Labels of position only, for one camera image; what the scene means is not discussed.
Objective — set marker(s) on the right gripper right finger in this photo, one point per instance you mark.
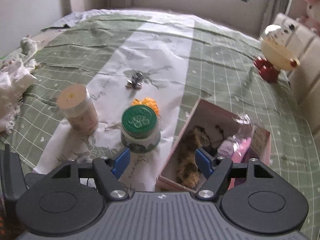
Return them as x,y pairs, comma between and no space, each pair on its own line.
216,171

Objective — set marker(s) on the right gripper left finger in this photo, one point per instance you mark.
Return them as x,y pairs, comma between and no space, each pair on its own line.
107,173

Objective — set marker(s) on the purple fluffy scrunchie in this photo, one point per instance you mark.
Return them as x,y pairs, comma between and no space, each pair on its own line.
227,148

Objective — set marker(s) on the brown leopard scrunchie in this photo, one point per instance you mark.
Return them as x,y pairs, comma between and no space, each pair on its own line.
188,174

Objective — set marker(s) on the pink item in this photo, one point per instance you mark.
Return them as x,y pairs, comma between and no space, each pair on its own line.
243,137

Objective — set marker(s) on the orange flower hair accessory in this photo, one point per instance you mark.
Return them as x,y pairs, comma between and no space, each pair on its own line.
147,101

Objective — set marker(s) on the silver metal hair clip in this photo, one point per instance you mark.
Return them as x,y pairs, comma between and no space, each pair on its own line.
135,80

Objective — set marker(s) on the green-lid glass jar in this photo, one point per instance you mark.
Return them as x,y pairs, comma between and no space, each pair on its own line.
139,129

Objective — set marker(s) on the pink cardboard box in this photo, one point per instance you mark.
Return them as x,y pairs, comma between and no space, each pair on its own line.
219,124

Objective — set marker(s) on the beige-lid paper jar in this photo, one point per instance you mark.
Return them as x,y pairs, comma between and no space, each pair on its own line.
77,107

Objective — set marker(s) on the green checked bed cover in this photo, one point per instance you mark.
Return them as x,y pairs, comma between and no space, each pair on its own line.
183,59

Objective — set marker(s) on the white lace cloth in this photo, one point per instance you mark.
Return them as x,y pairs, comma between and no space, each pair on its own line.
16,78

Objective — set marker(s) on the cream round-head toy figure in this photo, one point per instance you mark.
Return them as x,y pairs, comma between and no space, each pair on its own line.
276,55

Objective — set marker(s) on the small grey plush toy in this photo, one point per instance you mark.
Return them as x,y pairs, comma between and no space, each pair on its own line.
28,46

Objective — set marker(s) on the pink plush bunny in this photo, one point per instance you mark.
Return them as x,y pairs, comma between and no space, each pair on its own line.
311,18

